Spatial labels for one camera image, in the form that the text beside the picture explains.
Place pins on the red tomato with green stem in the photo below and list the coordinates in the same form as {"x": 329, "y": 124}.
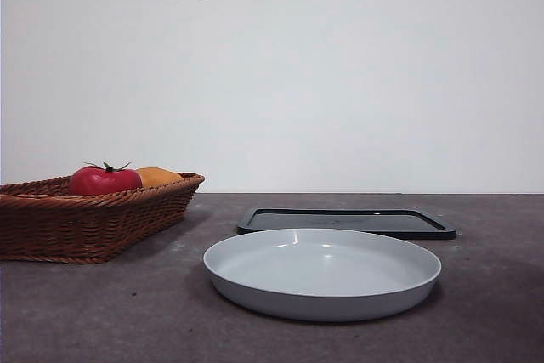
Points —
{"x": 102, "y": 182}

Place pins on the orange potato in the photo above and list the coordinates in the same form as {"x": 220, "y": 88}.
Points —
{"x": 157, "y": 177}

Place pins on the pale grey round plate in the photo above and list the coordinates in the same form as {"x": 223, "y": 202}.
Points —
{"x": 319, "y": 269}

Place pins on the black rectangular tray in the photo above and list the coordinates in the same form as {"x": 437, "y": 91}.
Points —
{"x": 382, "y": 222}

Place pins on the brown wicker basket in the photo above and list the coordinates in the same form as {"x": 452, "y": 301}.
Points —
{"x": 85, "y": 227}

